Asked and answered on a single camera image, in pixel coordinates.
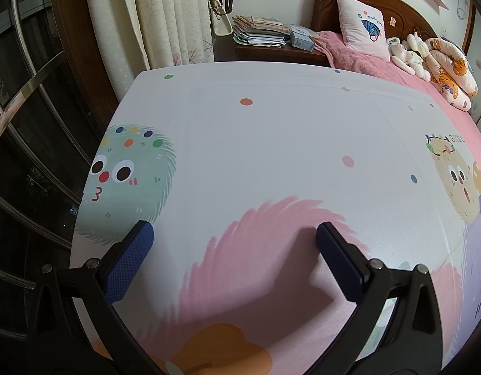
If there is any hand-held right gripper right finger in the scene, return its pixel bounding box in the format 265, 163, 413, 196
316, 222, 444, 375

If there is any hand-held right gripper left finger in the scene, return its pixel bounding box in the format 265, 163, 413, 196
27, 220, 163, 375

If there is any cartoon printed tablecloth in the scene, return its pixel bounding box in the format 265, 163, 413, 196
70, 60, 481, 375

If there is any window with metal bars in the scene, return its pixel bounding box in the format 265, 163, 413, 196
0, 0, 120, 360

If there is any pink bed blanket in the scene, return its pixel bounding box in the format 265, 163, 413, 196
314, 30, 481, 133

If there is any wooden nightstand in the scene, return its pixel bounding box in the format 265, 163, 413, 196
234, 41, 331, 67

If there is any rolled bear print quilt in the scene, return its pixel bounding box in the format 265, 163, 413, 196
424, 37, 479, 112

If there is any light blue box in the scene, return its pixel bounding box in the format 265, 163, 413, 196
289, 31, 316, 52

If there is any white yellow plush toy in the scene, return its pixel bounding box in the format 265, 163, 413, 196
406, 32, 432, 83

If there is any white pillow blue print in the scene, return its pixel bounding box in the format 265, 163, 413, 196
335, 0, 391, 63

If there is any pale round plate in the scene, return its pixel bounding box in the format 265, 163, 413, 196
285, 23, 321, 40

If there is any stack of books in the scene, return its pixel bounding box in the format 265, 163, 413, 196
231, 15, 292, 46

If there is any cream curtain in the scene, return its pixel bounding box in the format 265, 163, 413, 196
83, 0, 215, 83

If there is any cream hanging bag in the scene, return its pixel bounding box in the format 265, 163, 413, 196
210, 8, 234, 41

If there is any wooden headboard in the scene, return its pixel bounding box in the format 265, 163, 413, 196
314, 0, 438, 40

